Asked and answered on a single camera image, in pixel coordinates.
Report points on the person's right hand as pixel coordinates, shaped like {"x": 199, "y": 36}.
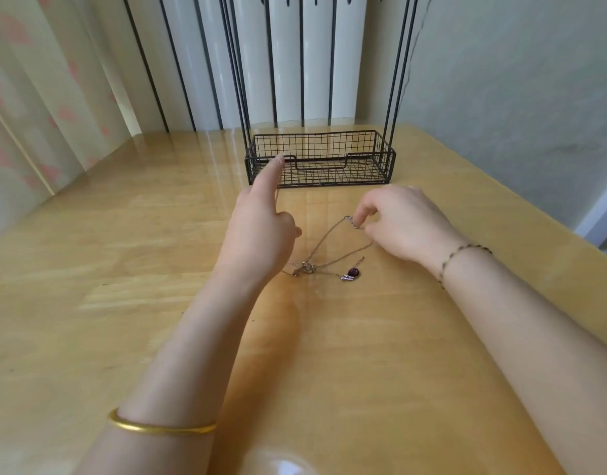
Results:
{"x": 412, "y": 224}

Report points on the white black-striped curtain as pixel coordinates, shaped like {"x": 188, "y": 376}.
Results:
{"x": 210, "y": 64}

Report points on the person's left hand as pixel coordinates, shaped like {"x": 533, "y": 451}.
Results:
{"x": 256, "y": 237}

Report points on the person's left forearm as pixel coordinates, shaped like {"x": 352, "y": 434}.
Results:
{"x": 170, "y": 381}

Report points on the gold bangle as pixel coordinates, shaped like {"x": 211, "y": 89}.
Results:
{"x": 160, "y": 428}

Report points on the pink floral curtain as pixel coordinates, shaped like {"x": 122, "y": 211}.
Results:
{"x": 36, "y": 109}

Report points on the white door frame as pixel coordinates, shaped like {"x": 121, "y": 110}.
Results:
{"x": 600, "y": 212}

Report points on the person's right forearm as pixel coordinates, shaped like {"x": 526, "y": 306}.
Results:
{"x": 536, "y": 366}

